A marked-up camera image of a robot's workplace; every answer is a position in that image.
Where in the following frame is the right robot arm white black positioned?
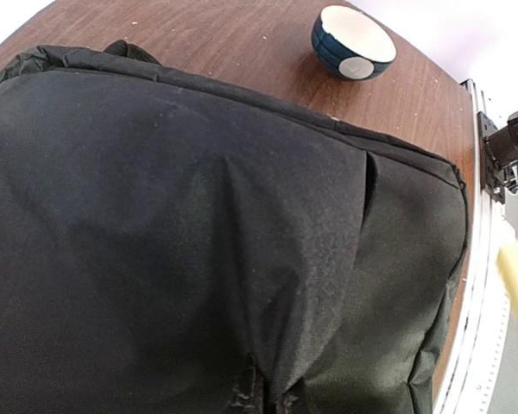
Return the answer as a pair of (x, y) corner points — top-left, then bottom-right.
(486, 111), (518, 169)

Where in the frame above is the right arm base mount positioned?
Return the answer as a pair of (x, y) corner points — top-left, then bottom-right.
(477, 111), (518, 205)

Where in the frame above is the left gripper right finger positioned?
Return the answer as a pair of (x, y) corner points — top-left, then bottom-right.
(273, 386), (302, 414)

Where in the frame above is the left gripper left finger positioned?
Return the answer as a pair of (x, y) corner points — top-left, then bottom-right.
(224, 354), (263, 414)

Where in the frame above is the black student backpack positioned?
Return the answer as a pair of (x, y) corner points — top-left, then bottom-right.
(0, 43), (469, 413)

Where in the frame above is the white blue ceramic bowl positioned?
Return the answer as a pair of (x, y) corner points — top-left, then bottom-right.
(311, 5), (397, 81)

